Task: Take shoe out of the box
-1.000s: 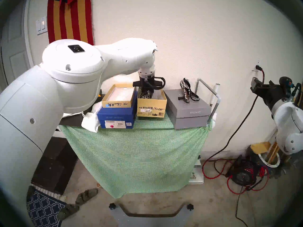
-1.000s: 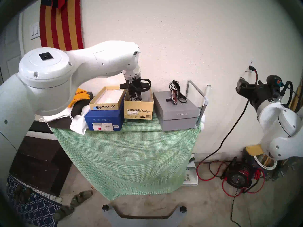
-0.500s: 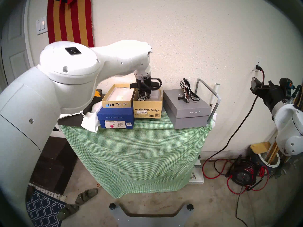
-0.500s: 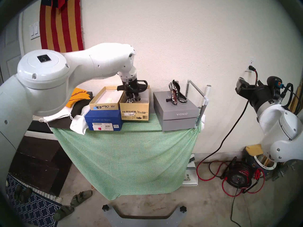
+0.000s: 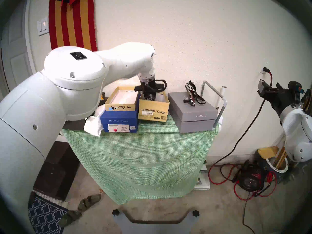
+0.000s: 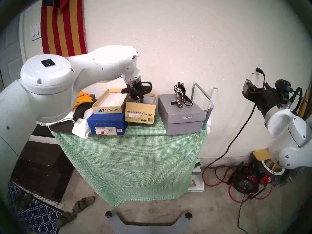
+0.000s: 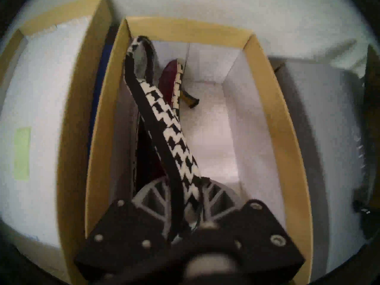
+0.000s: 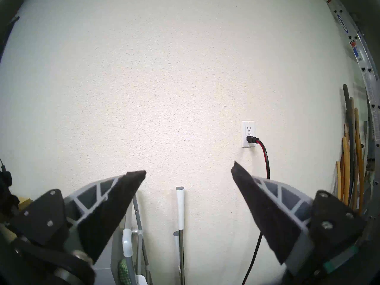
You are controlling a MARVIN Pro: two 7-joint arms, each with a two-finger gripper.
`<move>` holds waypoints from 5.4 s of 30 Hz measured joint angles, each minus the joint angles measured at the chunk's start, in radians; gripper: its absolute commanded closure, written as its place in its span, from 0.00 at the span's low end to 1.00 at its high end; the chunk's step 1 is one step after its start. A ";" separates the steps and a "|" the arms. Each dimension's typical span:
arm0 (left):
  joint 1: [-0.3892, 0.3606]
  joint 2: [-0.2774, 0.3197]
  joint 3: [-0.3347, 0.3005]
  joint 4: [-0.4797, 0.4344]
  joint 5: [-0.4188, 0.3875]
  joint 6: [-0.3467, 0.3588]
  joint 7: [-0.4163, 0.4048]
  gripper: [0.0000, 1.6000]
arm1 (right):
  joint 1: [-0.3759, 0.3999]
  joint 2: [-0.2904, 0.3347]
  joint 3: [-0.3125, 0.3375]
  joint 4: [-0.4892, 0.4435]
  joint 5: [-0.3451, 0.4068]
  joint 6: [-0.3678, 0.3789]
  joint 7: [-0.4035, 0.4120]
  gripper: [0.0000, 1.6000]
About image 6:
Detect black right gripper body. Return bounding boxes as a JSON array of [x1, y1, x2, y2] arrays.
[[255, 88, 287, 116]]

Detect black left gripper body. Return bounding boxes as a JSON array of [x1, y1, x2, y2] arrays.
[[121, 81, 153, 98]]

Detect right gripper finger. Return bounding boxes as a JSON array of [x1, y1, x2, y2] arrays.
[[242, 79, 257, 98]]

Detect yellow cardboard shoe box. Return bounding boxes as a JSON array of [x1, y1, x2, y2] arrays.
[[125, 93, 156, 125]]

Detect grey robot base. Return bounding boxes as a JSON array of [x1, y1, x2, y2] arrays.
[[105, 210, 193, 234]]

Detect yellow shoe box lid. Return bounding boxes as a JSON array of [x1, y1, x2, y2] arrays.
[[92, 89, 130, 114]]

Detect blue shoe box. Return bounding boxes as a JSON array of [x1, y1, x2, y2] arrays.
[[87, 111, 128, 136]]

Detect grey Vionic shoe box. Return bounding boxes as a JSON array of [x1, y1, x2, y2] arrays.
[[157, 94, 206, 136]]

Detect white box under table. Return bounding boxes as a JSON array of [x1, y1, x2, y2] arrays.
[[188, 160, 205, 193]]

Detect yellow envelope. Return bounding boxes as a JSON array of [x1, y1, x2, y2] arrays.
[[253, 148, 271, 161]]

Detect orange folded cloth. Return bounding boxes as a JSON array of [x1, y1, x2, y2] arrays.
[[72, 91, 94, 112]]

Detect white and black cloth pile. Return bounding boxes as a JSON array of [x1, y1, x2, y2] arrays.
[[50, 94, 97, 134]]

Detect blue patterned pot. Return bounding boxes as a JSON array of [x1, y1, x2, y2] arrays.
[[248, 152, 286, 185]]

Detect white dust bag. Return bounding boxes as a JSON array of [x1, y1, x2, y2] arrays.
[[40, 114, 75, 127], [72, 108, 93, 139]]

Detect green checked tablecloth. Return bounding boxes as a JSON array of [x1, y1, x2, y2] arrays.
[[52, 116, 209, 207]]

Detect red yellow striped flag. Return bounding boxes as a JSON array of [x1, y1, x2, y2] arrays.
[[40, 0, 88, 57]]

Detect dark brown wooden steps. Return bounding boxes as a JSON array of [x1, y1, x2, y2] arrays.
[[11, 141, 75, 203]]

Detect olive green sandal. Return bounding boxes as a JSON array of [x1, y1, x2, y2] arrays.
[[54, 211, 77, 229], [72, 195, 96, 214]]

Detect dark slipper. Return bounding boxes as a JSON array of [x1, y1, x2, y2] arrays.
[[14, 191, 24, 207], [21, 193, 33, 210]]

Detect blue patterned rug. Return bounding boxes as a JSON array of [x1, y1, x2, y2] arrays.
[[7, 178, 65, 234]]

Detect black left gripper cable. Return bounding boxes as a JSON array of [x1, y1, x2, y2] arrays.
[[140, 81, 153, 93]]

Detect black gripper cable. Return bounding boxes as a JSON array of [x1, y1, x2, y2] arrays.
[[289, 87, 303, 112], [140, 81, 153, 93]]

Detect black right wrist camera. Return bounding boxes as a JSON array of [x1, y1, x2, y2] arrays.
[[275, 79, 293, 95]]

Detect white wall outlet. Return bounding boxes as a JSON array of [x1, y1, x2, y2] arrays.
[[253, 59, 264, 76]]

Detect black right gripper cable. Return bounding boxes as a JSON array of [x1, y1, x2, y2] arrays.
[[289, 87, 303, 112]]

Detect grey pipe table rail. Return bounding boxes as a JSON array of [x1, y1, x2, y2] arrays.
[[191, 82, 218, 133]]

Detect black red power cable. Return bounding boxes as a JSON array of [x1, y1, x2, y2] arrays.
[[202, 68, 266, 188]]

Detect white tape ring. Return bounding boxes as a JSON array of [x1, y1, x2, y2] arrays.
[[261, 159, 286, 176]]

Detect black red cable reel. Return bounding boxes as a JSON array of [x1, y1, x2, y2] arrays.
[[228, 161, 274, 204]]

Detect white light switch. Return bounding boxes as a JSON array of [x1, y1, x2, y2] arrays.
[[30, 23, 41, 41]]

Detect black floor cord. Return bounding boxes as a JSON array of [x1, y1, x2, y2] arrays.
[[237, 194, 249, 234]]

